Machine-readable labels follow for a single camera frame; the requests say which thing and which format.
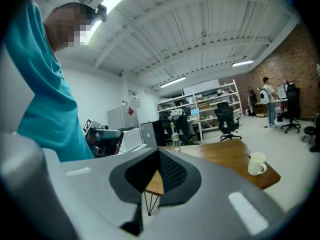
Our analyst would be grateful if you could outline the white storage box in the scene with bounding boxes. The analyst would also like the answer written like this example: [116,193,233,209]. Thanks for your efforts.
[119,127,148,153]

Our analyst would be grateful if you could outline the white jacket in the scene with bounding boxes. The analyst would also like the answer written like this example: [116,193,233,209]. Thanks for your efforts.
[167,108,186,121]

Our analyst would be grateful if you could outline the black high-back office chair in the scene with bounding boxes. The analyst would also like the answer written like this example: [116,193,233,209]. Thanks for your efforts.
[280,83,302,135]

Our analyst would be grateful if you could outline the black head-worn camera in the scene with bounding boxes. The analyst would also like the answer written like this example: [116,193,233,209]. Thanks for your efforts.
[95,3,109,23]

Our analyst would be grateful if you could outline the black hairpin table leg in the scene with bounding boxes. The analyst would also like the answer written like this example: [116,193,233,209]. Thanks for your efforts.
[143,190,161,217]

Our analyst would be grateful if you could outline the black mesh office chair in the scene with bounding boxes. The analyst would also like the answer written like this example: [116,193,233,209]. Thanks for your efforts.
[214,101,243,143]

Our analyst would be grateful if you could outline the grey refrigerator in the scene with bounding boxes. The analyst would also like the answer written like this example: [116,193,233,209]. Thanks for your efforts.
[107,105,141,131]

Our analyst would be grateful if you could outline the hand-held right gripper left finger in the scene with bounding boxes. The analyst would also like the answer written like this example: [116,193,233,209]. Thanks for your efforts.
[0,131,161,240]

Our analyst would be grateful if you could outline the open laptop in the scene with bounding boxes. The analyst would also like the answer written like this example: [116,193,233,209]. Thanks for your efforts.
[189,107,201,121]

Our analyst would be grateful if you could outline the ceiling light strip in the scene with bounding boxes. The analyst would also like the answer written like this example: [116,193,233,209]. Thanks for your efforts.
[231,59,255,68]
[159,75,187,89]

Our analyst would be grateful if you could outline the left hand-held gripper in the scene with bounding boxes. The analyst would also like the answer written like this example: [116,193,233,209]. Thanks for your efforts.
[83,118,125,158]

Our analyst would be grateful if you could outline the black computer tower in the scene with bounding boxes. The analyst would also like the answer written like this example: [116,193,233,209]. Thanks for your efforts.
[140,120,167,149]

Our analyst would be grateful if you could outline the person in teal shirt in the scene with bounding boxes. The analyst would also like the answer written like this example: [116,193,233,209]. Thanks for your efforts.
[3,0,95,163]

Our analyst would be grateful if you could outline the person's head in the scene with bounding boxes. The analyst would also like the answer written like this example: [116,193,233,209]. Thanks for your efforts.
[42,1,98,53]

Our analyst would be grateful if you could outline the white metal shelf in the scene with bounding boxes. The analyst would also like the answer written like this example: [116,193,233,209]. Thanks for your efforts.
[156,79,244,135]

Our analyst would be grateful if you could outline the wooden low cabinet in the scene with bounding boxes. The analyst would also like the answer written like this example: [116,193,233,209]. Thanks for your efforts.
[254,102,269,118]

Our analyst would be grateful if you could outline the long ceiling light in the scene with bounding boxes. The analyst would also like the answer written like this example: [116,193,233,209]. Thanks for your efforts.
[79,0,137,47]

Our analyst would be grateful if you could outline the black round stool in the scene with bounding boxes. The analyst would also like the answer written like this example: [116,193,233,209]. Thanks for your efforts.
[300,125,317,144]

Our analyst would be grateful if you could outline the desktop monitors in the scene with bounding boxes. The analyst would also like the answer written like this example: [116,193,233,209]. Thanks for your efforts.
[275,82,295,101]

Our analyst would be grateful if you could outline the clear plastic water bottle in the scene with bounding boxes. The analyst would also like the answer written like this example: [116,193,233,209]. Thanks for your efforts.
[172,132,182,152]

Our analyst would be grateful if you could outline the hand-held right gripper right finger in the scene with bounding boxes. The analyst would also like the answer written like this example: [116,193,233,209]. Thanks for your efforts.
[139,148,302,240]

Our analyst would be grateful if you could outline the cream ceramic mug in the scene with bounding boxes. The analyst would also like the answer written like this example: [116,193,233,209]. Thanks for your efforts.
[247,152,268,177]

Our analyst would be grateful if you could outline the black office chair with jacket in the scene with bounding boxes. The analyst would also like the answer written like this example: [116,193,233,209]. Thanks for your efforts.
[167,108,199,145]

